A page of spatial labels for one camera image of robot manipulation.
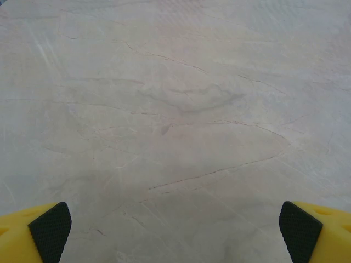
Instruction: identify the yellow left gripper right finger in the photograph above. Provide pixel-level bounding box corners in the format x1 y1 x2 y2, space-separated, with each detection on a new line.
279 201 351 263

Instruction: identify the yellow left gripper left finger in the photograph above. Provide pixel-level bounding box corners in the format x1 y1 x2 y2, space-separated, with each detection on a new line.
0 202 72 263

